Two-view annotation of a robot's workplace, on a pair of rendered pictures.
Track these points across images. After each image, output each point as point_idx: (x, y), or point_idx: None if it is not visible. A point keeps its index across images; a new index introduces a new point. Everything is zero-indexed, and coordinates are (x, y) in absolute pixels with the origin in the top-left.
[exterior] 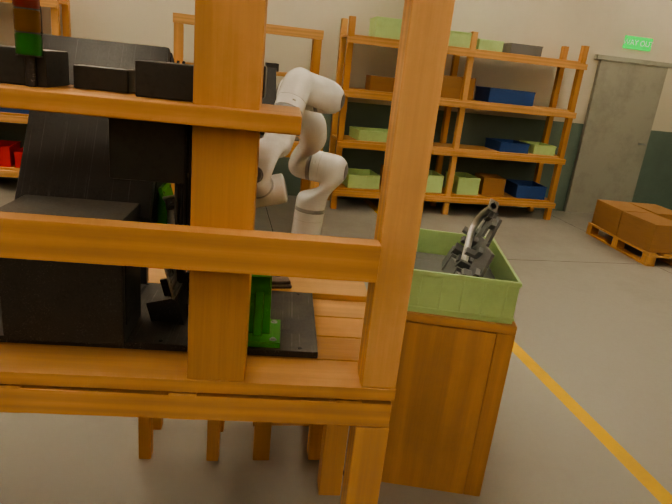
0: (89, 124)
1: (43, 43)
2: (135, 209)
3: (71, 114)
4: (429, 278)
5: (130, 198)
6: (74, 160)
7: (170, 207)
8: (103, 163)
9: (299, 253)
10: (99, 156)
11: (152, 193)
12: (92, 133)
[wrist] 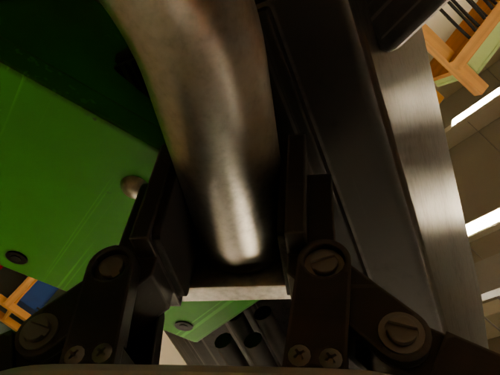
0: (454, 225)
1: (478, 285)
2: None
3: (456, 213)
4: None
5: (392, 64)
6: (429, 105)
7: (306, 167)
8: (431, 148)
9: None
10: (435, 162)
11: (384, 166)
12: (450, 210)
